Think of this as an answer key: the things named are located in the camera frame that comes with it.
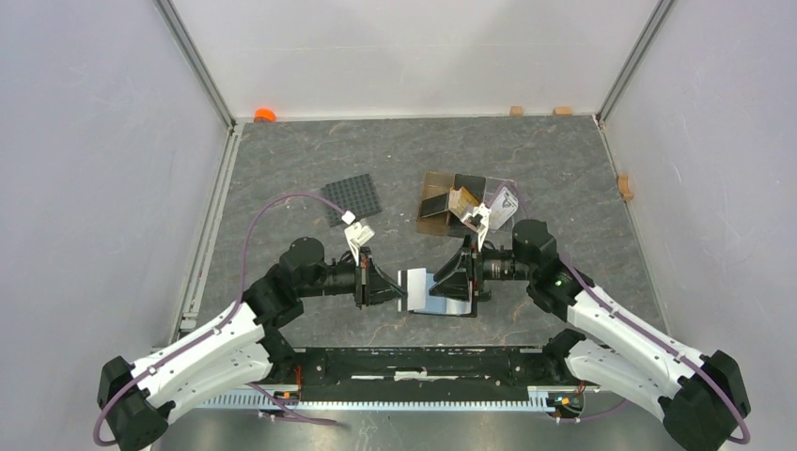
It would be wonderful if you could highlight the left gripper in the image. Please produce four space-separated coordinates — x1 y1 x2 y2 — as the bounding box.
299 245 408 308

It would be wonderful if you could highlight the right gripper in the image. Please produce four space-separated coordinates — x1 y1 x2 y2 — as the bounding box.
429 232 534 303

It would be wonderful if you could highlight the black card holder wallet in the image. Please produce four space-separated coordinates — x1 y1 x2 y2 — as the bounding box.
411 272 477 317

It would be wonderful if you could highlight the amber and black organizer box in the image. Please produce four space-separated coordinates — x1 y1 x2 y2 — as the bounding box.
415 171 487 238

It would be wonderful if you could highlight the black credit card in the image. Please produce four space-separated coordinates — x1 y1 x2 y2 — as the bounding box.
418 193 449 218

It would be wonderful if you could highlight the orange card stack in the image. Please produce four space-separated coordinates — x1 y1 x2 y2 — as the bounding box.
448 187 481 221

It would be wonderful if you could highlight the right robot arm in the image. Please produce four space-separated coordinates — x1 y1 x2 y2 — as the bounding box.
430 219 752 450

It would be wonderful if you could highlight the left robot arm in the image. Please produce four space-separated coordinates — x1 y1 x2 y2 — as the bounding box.
94 238 407 450

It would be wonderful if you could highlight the dark grey stud baseplate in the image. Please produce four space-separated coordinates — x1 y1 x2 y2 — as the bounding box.
320 174 383 219

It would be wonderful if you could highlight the curved wooden piece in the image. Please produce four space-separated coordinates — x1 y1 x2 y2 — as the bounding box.
617 174 634 202

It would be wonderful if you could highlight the orange round cap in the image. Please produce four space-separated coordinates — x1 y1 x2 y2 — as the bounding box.
253 108 276 123

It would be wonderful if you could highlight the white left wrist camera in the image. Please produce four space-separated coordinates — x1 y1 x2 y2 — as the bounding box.
341 210 375 264

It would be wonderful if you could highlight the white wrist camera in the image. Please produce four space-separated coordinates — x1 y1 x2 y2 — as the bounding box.
341 210 375 264
460 203 491 251

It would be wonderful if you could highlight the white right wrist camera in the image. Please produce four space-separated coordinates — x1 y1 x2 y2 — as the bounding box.
460 203 491 251

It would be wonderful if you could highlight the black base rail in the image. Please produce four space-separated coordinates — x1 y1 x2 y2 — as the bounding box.
260 346 580 402

